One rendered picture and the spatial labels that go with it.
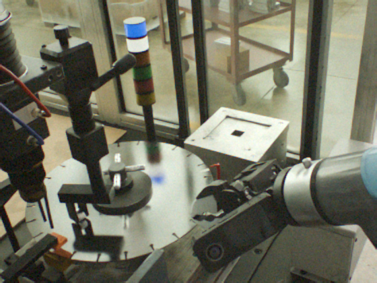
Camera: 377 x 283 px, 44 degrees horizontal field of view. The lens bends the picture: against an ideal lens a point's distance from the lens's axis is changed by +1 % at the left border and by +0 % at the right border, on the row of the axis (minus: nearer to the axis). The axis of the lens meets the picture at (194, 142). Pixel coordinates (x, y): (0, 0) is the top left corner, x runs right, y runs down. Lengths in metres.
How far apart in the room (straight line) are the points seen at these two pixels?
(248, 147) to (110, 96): 0.55
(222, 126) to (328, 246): 0.39
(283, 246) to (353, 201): 0.53
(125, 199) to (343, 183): 0.43
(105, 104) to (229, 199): 0.90
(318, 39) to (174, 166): 0.38
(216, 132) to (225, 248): 0.55
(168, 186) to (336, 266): 0.33
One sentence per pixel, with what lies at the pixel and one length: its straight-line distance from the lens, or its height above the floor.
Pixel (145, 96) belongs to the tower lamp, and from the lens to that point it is 1.05.
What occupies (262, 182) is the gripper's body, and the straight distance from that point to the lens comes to 0.61.
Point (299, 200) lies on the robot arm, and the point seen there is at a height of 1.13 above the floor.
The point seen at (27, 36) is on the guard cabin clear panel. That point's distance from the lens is 1.61.
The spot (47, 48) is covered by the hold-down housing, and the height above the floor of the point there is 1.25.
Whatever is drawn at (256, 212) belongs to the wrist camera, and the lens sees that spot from 0.56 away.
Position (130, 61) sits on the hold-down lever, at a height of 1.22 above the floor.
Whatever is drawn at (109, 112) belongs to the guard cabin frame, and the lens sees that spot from 1.45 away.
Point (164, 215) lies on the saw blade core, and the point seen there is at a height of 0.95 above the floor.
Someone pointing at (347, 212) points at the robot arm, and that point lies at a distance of 0.49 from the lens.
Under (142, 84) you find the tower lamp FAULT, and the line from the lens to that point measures 1.04.
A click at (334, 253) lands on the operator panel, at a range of 0.88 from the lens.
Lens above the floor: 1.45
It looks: 32 degrees down
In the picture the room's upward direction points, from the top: 5 degrees counter-clockwise
